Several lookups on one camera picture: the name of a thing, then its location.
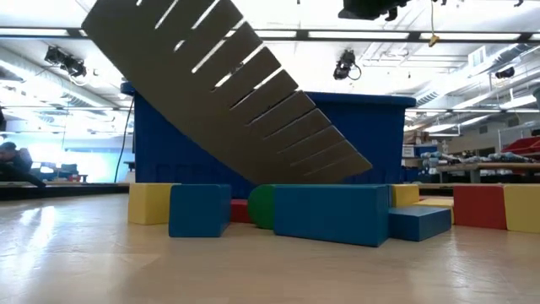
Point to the large blue plastic bin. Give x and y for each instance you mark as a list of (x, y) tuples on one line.
[(371, 139)]

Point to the short grey slotted divider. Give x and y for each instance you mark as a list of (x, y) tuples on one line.
[(202, 105)]

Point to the yellow hanging pendant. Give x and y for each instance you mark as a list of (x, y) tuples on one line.
[(433, 41)]

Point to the small blue wooden cube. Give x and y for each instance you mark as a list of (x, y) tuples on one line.
[(390, 194)]

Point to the wooden workbench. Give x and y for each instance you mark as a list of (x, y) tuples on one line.
[(485, 166)]

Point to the long yellow wooden block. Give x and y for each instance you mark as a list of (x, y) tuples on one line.
[(439, 203)]

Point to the red storage bin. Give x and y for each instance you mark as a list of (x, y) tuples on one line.
[(525, 147)]

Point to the blue wooden block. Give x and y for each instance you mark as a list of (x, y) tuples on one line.
[(329, 215), (196, 211), (417, 224)]

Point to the small red wooden cube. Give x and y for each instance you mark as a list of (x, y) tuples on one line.
[(478, 207)]

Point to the green wooden block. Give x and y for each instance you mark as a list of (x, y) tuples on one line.
[(261, 207)]

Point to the red wooden block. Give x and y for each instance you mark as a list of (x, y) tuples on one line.
[(240, 211)]

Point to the small yellow wooden cube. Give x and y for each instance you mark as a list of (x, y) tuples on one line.
[(523, 209), (147, 204)]

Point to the person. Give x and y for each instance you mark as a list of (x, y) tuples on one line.
[(14, 164)]

